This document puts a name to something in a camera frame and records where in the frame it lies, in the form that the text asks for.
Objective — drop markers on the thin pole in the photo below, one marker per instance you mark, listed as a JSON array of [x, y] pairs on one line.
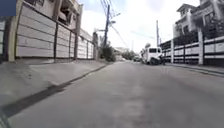
[[157, 33]]

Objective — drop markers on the white car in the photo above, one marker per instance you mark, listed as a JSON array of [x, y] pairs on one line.
[[136, 58]]

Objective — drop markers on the white slatted fence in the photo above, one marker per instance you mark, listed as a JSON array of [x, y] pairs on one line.
[[190, 50]]

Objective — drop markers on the white van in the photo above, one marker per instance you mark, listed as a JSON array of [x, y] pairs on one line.
[[151, 55]]

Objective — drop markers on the grey concrete sidewalk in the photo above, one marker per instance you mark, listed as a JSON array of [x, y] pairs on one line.
[[33, 76]]

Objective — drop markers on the narrow concrete sidewalk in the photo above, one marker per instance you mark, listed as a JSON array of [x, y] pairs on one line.
[[203, 69]]

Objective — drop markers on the utility pole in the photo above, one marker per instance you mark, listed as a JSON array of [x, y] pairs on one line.
[[106, 26]]

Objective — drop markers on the grey building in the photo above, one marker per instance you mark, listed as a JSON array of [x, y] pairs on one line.
[[63, 11]]

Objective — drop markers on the grey concrete road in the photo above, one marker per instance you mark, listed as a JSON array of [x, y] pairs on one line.
[[133, 96]]

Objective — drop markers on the pale panelled wall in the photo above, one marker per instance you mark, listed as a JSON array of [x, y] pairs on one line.
[[36, 36]]

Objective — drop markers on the pale multi-storey building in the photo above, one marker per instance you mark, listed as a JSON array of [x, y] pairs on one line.
[[193, 16]]

